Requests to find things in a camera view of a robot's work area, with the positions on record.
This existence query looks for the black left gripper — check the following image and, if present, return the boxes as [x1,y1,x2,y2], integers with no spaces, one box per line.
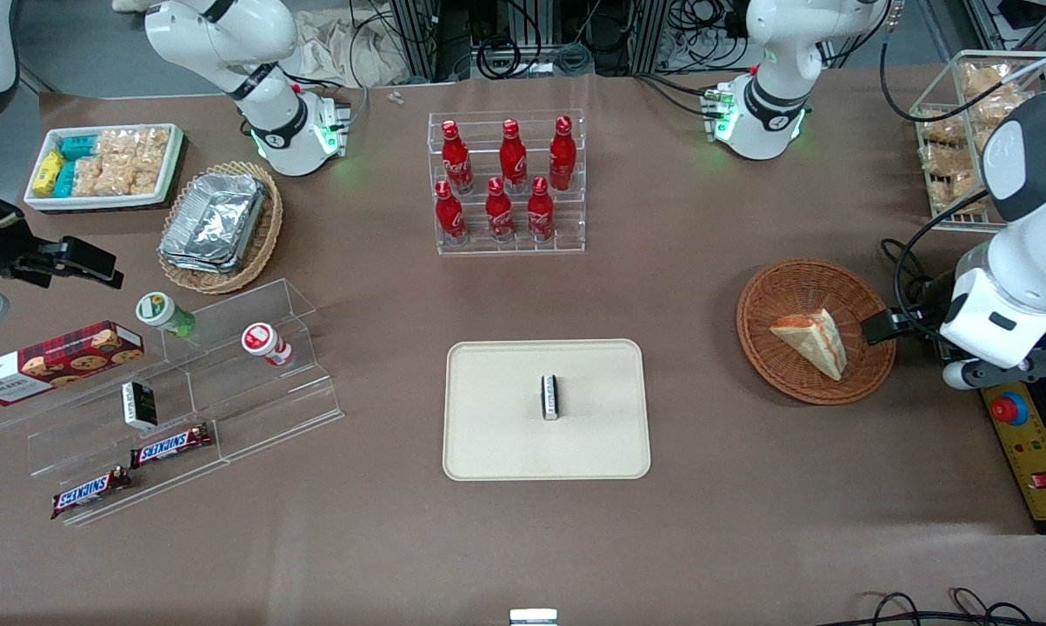
[862,271,958,346]

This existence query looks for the triangle sandwich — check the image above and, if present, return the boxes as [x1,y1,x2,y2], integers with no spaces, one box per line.
[770,309,849,382]

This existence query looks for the white rectangular snack tray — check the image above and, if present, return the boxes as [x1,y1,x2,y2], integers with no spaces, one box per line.
[23,123,184,215]

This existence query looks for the round brown wicker basket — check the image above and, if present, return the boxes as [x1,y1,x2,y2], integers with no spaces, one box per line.
[736,258,897,406]

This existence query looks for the oval light wicker basket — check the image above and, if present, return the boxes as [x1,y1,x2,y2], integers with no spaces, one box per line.
[157,161,284,295]

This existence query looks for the beige plastic tray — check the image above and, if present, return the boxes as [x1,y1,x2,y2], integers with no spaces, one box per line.
[443,339,652,482]

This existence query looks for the clear rice cracker bag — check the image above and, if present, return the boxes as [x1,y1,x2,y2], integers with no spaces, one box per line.
[135,128,172,196]
[95,129,141,161]
[72,156,137,198]

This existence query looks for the green lidded cup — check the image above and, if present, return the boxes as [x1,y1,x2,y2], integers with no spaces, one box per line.
[136,291,198,339]

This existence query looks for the yellow snack packet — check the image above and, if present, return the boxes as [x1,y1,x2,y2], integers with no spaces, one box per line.
[32,150,65,197]

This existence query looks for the red tartan cookie box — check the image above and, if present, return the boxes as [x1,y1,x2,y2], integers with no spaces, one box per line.
[0,320,146,407]

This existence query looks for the stack of foil trays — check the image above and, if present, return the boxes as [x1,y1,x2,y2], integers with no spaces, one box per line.
[159,172,268,276]

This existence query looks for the small black carton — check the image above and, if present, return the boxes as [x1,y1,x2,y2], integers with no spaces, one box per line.
[121,381,159,430]

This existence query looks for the clear bagged pastry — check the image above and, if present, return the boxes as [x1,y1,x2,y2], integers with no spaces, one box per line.
[921,146,993,216]
[960,59,1028,130]
[918,111,969,147]

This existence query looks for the yellow emergency stop box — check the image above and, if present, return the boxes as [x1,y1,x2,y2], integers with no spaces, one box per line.
[979,378,1046,535]

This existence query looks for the red lidded cup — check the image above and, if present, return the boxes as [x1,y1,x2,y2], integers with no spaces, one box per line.
[242,323,295,368]

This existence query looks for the Snickers chocolate bar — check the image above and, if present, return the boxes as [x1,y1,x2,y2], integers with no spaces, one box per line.
[130,423,213,470]
[50,466,133,521]

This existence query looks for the clear acrylic stepped shelf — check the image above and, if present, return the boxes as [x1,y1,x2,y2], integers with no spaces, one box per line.
[0,278,345,528]

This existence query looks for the crumpled beige cloth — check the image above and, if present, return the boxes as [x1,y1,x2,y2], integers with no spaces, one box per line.
[290,7,412,88]

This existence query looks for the red cola bottle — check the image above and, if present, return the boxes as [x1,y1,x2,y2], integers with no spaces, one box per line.
[485,177,516,243]
[440,120,475,195]
[527,176,556,243]
[498,119,529,195]
[548,116,577,193]
[435,180,469,245]

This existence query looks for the clear acrylic bottle rack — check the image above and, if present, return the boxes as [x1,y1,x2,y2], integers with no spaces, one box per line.
[427,109,587,256]

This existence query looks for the aluminium equipment rack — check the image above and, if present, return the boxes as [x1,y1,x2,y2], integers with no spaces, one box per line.
[390,0,750,83]

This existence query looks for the black cable to left gripper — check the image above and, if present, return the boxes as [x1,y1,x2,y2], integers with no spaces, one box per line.
[893,190,995,327]

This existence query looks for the white wire basket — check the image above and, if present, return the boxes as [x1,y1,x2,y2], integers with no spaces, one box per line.
[909,50,1046,233]

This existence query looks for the black cable over wire basket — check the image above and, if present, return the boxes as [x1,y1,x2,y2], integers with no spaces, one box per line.
[878,13,1046,123]

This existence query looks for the black looped cable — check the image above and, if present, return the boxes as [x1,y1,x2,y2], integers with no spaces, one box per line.
[823,589,1046,626]

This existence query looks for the coiled black cable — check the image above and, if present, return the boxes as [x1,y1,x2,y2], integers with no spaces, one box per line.
[476,33,525,81]

